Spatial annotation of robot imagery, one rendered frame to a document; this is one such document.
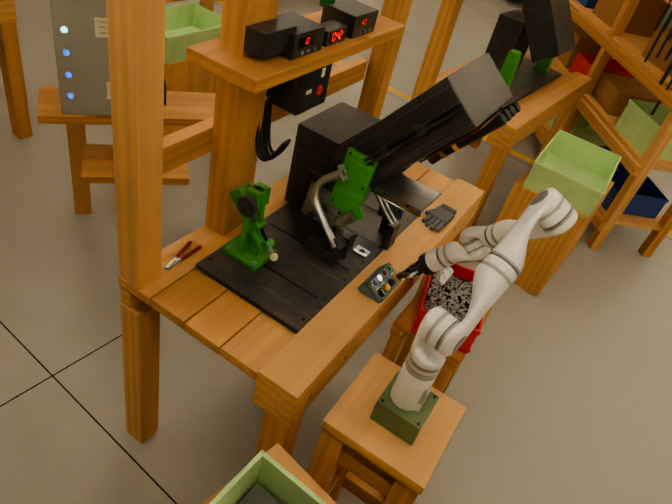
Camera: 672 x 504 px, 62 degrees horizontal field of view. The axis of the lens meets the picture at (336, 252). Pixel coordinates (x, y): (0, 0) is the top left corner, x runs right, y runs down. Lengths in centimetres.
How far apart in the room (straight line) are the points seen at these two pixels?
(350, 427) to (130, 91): 103
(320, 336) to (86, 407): 124
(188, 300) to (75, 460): 96
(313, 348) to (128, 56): 92
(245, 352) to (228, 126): 69
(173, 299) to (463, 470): 155
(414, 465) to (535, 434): 148
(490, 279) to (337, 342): 55
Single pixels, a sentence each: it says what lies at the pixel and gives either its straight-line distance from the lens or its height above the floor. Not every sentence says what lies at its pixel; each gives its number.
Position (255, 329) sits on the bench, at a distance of 174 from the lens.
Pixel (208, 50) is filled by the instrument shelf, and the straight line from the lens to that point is 171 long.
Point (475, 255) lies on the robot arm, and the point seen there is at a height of 119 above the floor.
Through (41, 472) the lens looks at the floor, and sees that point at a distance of 253.
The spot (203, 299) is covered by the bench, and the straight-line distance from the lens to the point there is 181.
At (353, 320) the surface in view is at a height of 90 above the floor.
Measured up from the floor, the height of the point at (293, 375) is 90.
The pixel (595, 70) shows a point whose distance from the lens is 499.
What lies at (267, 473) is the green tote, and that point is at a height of 91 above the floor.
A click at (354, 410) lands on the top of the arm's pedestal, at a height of 85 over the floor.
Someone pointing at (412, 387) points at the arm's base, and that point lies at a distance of 153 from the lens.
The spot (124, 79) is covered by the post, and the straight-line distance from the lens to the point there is 146.
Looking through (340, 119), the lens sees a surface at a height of 124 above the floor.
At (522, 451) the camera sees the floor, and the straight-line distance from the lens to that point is 294.
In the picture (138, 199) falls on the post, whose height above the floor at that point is 123.
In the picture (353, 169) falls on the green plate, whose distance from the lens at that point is 191.
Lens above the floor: 218
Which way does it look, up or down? 39 degrees down
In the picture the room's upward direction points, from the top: 15 degrees clockwise
